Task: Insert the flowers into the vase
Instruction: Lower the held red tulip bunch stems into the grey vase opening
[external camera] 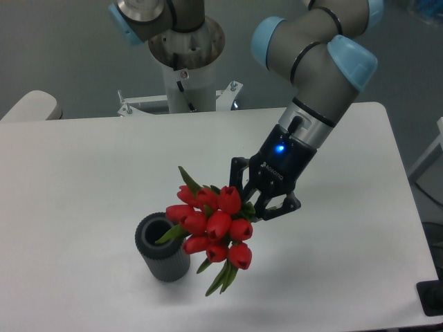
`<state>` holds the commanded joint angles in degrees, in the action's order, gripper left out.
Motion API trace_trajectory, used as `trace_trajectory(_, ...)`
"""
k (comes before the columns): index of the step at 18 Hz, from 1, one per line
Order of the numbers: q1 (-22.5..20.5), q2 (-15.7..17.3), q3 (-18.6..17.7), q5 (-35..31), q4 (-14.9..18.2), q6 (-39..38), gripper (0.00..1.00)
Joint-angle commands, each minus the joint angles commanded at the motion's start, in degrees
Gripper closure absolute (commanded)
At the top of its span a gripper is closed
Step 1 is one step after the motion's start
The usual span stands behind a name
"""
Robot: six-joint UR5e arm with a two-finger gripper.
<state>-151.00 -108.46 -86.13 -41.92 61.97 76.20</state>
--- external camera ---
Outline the white pedestal base frame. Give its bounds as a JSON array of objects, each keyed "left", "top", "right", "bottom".
[{"left": 117, "top": 80, "right": 244, "bottom": 117}]

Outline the black cable grommet box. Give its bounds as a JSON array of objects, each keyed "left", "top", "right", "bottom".
[{"left": 416, "top": 280, "right": 442, "bottom": 317}]

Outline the white furniture frame right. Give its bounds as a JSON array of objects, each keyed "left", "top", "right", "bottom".
[{"left": 406, "top": 116, "right": 443, "bottom": 209}]

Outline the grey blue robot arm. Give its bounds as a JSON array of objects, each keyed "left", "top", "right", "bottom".
[{"left": 109, "top": 1, "right": 383, "bottom": 222}]

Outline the beige chair backrest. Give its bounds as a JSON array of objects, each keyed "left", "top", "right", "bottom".
[{"left": 1, "top": 90, "right": 63, "bottom": 123}]

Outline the black pedestal cable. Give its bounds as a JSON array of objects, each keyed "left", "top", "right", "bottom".
[{"left": 172, "top": 52, "right": 197, "bottom": 113}]

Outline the red tulip bouquet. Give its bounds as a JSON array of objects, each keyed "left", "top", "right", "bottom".
[{"left": 155, "top": 166, "right": 255, "bottom": 297}]

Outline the dark grey ribbed vase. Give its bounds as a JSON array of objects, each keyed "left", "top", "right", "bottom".
[{"left": 134, "top": 212, "right": 190, "bottom": 282}]

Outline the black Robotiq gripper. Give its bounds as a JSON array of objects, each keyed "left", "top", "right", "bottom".
[{"left": 229, "top": 124, "right": 317, "bottom": 221}]

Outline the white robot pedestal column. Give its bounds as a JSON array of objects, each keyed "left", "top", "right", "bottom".
[{"left": 148, "top": 16, "right": 226, "bottom": 114}]

